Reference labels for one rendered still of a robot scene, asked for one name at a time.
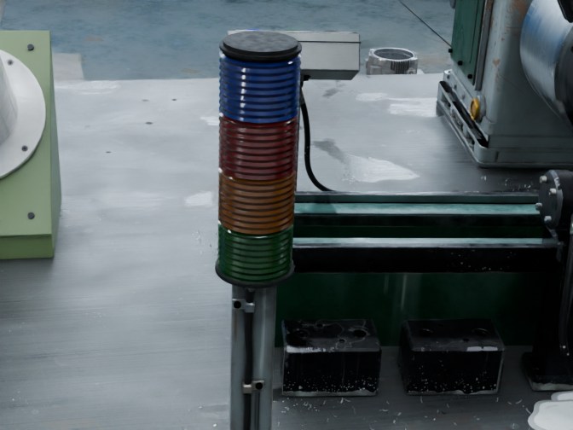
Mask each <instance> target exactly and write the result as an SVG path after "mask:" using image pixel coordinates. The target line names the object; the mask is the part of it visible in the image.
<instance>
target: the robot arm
mask: <svg viewBox="0 0 573 430"><path fill-rule="evenodd" d="M6 2H7V0H0V25H1V21H2V18H3V12H4V9H5V5H6ZM557 2H558V5H559V8H560V10H561V13H562V15H563V17H564V19H566V20H567V21H568V22H569V23H572V22H573V0H557ZM45 121H46V107H45V101H44V98H43V92H42V90H41V88H40V86H39V84H38V82H37V80H36V78H35V77H34V75H33V74H32V72H31V71H30V70H29V69H28V68H27V67H26V66H25V65H24V64H23V63H22V62H21V61H20V60H18V59H16V58H15V57H13V56H12V55H11V54H9V53H7V52H4V51H2V50H0V178H3V177H6V176H8V175H9V174H10V173H12V172H13V171H15V170H17V169H19V168H20V167H21V166H22V165H23V164H24V163H25V162H26V161H27V160H28V159H29V158H30V157H31V155H32V154H33V153H34V151H35V150H36V148H37V146H38V144H39V143H40V141H41V139H42V135H43V131H44V128H45Z"/></svg>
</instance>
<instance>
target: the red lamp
mask: <svg viewBox="0 0 573 430"><path fill-rule="evenodd" d="M219 114H220V115H219V121H220V122H219V131H218V132H219V137H218V139H219V143H218V146H219V150H218V153H219V155H218V159H219V161H218V165H219V167H220V169H221V170H222V171H224V172H226V173H227V174H229V175H230V176H232V177H237V178H240V179H245V180H252V181H268V180H274V179H278V178H282V177H285V176H287V175H289V174H291V173H292V172H294V171H295V169H296V167H297V164H296V162H297V157H296V156H297V148H298V145H297V142H298V138H297V136H298V116H299V113H298V114H297V115H296V116H294V117H293V118H291V119H288V120H286V121H282V122H278V123H272V124H252V123H245V122H240V121H237V120H234V119H230V118H229V117H227V116H225V115H224V114H222V113H221V112H220V111H219Z"/></svg>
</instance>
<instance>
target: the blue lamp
mask: <svg viewBox="0 0 573 430"><path fill-rule="evenodd" d="M219 55H220V58H219V62H220V65H219V69H220V72H219V76H220V79H219V83H220V85H219V90H220V92H219V97H220V98H219V104H220V105H219V111H220V112H221V113H222V114H224V115H225V116H227V117H229V118H230V119H234V120H237V121H240V122H245V123H252V124H272V123H278V122H282V121H286V120H288V119H291V118H293V117H294V116H296V115H297V114H298V112H299V108H298V106H299V97H300V95H299V92H300V88H299V86H300V78H301V75H300V72H301V67H300V65H301V60H300V59H301V57H302V54H301V53H299V54H298V55H297V56H296V57H294V58H292V59H291V60H288V61H281V62H273V63H256V62H247V61H239V60H236V59H233V58H230V57H228V56H226V55H225V54H224V53H223V52H222V51H221V50H220V51H219Z"/></svg>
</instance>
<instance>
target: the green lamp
mask: <svg viewBox="0 0 573 430"><path fill-rule="evenodd" d="M293 224H294V221H293V223H292V224H291V225H290V226H289V227H288V228H286V229H284V230H281V231H279V232H276V233H273V234H267V235H248V234H243V233H239V232H236V231H233V230H230V229H229V228H227V227H225V226H223V225H222V224H221V223H220V222H219V220H218V226H217V227H218V231H217V233H218V237H217V239H218V242H217V245H218V248H217V251H218V253H217V257H218V259H217V263H218V268H219V270H220V271H221V272H222V273H223V274H224V275H225V276H226V277H228V278H230V279H233V280H236V281H238V282H245V283H266V282H274V281H277V280H279V279H281V278H282V277H284V276H286V275H287V274H288V273H289V271H290V269H291V266H292V242H293Z"/></svg>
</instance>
